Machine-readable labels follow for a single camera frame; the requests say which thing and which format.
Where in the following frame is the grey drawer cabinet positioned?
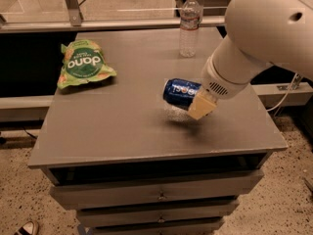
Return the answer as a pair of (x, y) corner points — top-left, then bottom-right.
(27, 26), (289, 235)

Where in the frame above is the grey top drawer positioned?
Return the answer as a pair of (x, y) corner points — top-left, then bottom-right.
(51, 169), (264, 210)

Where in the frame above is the blue pepsi can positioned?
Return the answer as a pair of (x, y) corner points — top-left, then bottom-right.
(162, 78), (201, 110)

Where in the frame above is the green chip bag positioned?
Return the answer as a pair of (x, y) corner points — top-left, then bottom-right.
(57, 39), (117, 89)

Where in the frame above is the metal frame rail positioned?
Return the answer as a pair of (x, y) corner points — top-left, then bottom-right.
(0, 15), (227, 34)

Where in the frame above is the grey drawer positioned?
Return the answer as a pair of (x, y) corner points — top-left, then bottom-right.
(51, 169), (264, 210)
(77, 199), (239, 227)
(93, 218), (224, 235)

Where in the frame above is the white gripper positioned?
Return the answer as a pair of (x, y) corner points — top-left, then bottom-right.
(188, 57), (247, 119)

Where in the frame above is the grey bottom drawer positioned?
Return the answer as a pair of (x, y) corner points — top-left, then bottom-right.
(93, 218), (224, 235)

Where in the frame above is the clear plastic water bottle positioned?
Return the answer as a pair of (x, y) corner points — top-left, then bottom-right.
(179, 0), (201, 58)

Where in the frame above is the white cable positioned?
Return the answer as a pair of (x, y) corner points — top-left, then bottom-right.
(265, 72), (303, 113)

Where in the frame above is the grey middle drawer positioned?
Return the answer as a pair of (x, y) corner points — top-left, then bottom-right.
(77, 199), (239, 227)

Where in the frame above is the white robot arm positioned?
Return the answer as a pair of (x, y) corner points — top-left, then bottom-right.
(188, 0), (313, 119)

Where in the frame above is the black white shoe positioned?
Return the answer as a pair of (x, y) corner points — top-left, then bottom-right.
(14, 221), (39, 235)

